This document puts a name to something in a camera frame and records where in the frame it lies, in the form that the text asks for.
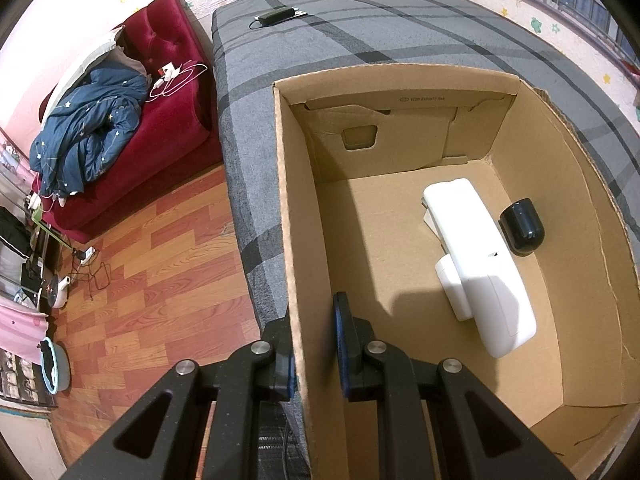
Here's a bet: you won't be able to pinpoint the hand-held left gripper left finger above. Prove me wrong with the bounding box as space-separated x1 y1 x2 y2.
65 305 297 480

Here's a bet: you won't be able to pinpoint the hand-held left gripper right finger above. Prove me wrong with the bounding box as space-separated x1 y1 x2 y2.
333 291 576 480

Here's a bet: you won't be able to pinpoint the cardboard box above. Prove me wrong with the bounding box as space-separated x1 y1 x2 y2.
271 64 640 480

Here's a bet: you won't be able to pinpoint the large white charger plug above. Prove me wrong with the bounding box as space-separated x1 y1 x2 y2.
434 254 475 322

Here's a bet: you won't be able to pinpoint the small white charger plug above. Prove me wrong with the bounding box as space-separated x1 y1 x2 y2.
421 197 448 250

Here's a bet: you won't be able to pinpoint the long white rectangular device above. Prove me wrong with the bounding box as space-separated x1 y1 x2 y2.
422 177 537 359

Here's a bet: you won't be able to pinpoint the black rounded cylinder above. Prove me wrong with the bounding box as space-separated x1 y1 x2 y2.
498 199 546 257

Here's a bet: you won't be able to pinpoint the light blue basin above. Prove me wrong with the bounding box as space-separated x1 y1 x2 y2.
39 337 72 393

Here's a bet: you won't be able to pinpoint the white kettle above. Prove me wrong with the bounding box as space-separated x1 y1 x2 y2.
47 274 73 309

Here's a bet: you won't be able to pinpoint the dark printed board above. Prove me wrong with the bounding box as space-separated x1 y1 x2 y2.
0 350 57 406

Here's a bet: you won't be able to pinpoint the red velvet sofa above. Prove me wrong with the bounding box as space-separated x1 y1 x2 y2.
31 0 224 243

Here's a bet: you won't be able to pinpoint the pink towel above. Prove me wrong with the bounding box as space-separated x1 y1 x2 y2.
0 305 48 356

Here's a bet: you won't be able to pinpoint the glass side table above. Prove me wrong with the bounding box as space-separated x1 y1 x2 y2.
30 205 71 251

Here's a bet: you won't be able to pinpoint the bed with grey plaid cover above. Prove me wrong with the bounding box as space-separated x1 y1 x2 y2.
211 0 640 480

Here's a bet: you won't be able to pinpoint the blue star-print quilt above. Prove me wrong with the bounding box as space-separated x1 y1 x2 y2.
29 65 151 196

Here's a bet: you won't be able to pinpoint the black power adapter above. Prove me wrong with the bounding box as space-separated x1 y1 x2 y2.
250 7 296 28

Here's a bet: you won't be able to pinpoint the pink cartoon cloth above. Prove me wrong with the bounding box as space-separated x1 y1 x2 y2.
0 130 38 196

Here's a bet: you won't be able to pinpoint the grey brown cushion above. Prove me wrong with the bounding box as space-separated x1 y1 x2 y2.
112 30 150 78

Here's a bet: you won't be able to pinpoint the white pillow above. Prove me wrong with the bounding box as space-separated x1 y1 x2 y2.
40 27 126 121

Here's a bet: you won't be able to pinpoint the black floor cables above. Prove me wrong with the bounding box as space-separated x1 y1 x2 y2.
70 260 113 301

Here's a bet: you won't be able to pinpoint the white charging cable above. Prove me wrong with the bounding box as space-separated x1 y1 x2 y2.
149 62 211 101
30 192 68 209

